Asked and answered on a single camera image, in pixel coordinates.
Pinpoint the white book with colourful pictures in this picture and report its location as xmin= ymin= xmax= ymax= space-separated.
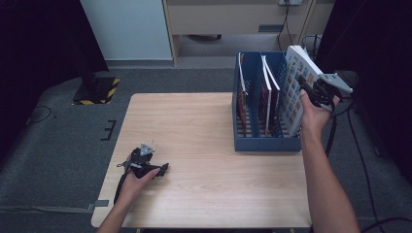
xmin=279 ymin=45 xmax=325 ymax=137

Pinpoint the black socket cable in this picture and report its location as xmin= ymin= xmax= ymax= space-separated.
xmin=276 ymin=4 xmax=295 ymax=51

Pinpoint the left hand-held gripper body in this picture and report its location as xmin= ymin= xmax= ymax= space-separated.
xmin=116 ymin=142 xmax=160 ymax=180

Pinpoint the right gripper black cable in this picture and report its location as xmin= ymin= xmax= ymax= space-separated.
xmin=325 ymin=102 xmax=340 ymax=158

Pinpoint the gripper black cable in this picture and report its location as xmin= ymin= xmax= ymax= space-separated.
xmin=325 ymin=102 xmax=340 ymax=158
xmin=113 ymin=170 xmax=131 ymax=206

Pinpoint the black and red magazine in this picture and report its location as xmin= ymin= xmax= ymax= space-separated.
xmin=237 ymin=51 xmax=250 ymax=132

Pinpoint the grey tape piece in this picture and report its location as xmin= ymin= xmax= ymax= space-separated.
xmin=86 ymin=199 xmax=110 ymax=212

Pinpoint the coiled black cable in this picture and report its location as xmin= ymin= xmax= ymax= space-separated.
xmin=300 ymin=33 xmax=323 ymax=60

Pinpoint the yellow-black striped stand base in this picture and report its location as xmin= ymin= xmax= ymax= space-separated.
xmin=71 ymin=76 xmax=120 ymax=106

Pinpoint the white panel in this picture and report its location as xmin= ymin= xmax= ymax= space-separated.
xmin=80 ymin=0 xmax=173 ymax=61

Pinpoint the blue file rack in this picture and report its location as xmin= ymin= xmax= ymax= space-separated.
xmin=231 ymin=50 xmax=304 ymax=152

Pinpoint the purple magazine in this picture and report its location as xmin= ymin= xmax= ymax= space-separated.
xmin=263 ymin=55 xmax=287 ymax=139
xmin=258 ymin=54 xmax=273 ymax=136

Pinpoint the person's right hand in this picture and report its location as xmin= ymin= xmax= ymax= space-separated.
xmin=298 ymin=89 xmax=341 ymax=141

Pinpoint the black floor cable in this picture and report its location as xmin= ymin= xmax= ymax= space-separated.
xmin=359 ymin=216 xmax=412 ymax=233
xmin=347 ymin=106 xmax=379 ymax=233
xmin=27 ymin=105 xmax=52 ymax=125

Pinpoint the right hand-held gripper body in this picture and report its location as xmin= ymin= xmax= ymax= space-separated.
xmin=311 ymin=72 xmax=354 ymax=109

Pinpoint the person's left hand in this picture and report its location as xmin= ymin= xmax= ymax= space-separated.
xmin=116 ymin=167 xmax=161 ymax=209

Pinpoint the light wooden desk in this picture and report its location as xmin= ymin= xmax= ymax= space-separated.
xmin=161 ymin=0 xmax=319 ymax=67

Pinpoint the black curtain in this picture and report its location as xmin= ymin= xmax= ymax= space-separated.
xmin=313 ymin=0 xmax=412 ymax=178
xmin=0 ymin=0 xmax=110 ymax=163

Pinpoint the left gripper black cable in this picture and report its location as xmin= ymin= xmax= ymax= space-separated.
xmin=113 ymin=170 xmax=131 ymax=206

